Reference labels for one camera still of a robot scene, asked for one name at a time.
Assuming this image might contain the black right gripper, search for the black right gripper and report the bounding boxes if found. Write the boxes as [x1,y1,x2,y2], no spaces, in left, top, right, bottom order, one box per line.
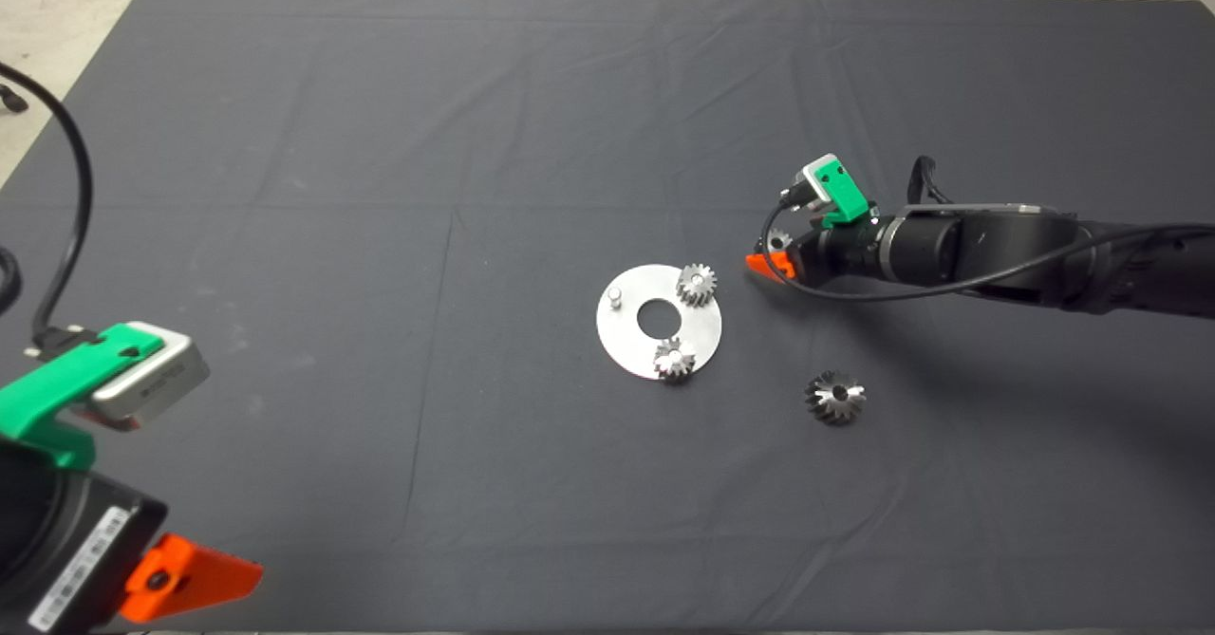
[745,215,888,285]

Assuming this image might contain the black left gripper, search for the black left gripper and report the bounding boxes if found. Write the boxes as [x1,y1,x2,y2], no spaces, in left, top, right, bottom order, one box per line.
[0,445,265,635]

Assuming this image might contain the large steel gear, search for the large steel gear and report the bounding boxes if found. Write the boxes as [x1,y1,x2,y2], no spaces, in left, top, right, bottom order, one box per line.
[805,370,867,426]

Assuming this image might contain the round metal plate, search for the round metal plate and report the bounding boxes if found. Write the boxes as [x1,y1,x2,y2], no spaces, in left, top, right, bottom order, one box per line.
[596,264,724,382]

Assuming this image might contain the dark grey table cloth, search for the dark grey table cloth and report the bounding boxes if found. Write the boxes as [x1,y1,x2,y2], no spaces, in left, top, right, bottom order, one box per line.
[0,0,1215,632]

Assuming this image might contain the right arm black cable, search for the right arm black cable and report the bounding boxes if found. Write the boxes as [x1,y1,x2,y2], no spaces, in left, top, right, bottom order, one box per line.
[759,179,1215,304]

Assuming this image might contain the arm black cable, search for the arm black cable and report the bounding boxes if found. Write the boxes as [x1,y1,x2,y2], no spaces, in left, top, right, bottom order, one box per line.
[759,179,1215,304]
[0,61,94,356]

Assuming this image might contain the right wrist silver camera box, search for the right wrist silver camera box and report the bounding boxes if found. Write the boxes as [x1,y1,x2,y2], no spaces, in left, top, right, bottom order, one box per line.
[784,154,846,214]

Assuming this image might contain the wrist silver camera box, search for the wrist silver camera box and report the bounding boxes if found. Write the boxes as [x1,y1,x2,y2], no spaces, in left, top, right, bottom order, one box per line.
[784,154,846,214]
[90,322,212,432]

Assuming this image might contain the right wrist green camera mount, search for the right wrist green camera mount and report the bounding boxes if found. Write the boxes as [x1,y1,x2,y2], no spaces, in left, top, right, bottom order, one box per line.
[814,160,872,230]

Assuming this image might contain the wrist green camera mount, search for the wrist green camera mount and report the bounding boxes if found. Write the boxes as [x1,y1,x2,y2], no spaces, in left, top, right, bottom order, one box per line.
[814,160,872,230]
[0,324,164,470]

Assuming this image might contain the black strap loop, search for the black strap loop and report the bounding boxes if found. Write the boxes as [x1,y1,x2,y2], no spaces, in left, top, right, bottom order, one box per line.
[908,156,953,206]

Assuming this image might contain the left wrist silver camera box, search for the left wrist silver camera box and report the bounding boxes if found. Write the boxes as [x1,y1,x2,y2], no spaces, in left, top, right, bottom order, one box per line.
[90,322,212,432]

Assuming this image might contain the left wrist green camera mount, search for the left wrist green camera mount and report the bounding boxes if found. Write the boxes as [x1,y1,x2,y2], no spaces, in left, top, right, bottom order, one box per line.
[0,324,164,470]

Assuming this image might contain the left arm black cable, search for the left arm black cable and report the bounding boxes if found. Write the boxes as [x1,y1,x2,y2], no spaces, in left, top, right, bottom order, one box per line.
[0,61,94,356]

